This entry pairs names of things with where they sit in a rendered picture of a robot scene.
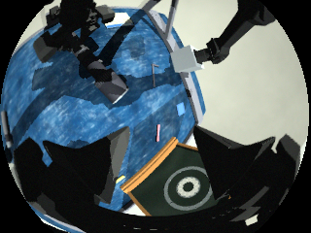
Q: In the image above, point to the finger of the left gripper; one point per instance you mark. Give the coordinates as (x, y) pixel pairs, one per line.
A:
(87, 31)
(65, 46)

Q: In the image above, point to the light blue flat square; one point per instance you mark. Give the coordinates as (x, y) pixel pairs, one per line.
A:
(180, 109)

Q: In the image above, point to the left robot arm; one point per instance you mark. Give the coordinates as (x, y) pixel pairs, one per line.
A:
(249, 14)

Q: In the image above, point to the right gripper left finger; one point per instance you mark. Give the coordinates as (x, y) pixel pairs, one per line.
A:
(97, 165)

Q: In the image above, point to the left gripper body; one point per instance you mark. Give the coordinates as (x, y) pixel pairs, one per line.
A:
(73, 17)

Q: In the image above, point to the black metal support frame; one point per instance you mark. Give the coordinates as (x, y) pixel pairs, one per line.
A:
(172, 12)

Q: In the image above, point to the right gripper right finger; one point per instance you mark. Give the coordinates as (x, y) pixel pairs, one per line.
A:
(226, 161)

